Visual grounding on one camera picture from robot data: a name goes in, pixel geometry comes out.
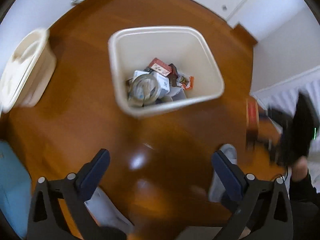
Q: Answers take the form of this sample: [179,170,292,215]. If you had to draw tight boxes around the white red snack wrapper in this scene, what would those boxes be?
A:
[176,72,194,90]

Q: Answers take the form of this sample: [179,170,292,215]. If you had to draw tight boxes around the white small carton box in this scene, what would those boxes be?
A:
[160,87,187,102]

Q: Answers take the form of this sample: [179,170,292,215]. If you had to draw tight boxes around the dark brown glossy pack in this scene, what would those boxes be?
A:
[168,63,178,87]

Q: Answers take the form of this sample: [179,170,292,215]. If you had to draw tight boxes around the white box with QR code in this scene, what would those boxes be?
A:
[151,72,170,99]

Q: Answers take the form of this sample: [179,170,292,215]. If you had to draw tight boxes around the dark red text box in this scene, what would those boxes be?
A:
[148,58,171,77]

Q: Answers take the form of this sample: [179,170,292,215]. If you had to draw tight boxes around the clear packing tape roll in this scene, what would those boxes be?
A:
[128,74,161,107]

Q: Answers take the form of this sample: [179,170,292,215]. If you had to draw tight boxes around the red Nanjing cigarette pack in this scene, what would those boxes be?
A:
[246,99,259,150]

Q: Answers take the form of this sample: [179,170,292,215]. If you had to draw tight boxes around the beige square trash bin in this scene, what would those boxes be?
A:
[108,26,225,118]

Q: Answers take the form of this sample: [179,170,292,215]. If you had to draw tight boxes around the person right hand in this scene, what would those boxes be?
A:
[291,156,308,181]

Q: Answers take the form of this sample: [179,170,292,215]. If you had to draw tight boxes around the white louvered closet door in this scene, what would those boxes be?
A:
[250,67,319,152]

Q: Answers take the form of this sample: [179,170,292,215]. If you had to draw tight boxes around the teal storage bin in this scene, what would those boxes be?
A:
[1,141,31,239]

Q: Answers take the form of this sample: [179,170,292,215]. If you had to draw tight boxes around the grey right slipper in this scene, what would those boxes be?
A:
[208,144,237,203]

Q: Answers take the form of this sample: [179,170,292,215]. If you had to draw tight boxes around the grey slipper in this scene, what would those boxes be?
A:
[208,144,237,203]
[85,187,135,235]

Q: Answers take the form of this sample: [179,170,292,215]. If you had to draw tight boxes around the grey left slipper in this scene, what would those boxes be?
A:
[85,187,135,235]

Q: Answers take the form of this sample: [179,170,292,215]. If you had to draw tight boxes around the beige oval lidded bucket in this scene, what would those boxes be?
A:
[1,28,56,113]

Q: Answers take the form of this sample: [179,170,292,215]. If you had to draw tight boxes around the metal door stopper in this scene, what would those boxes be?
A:
[71,0,81,7]

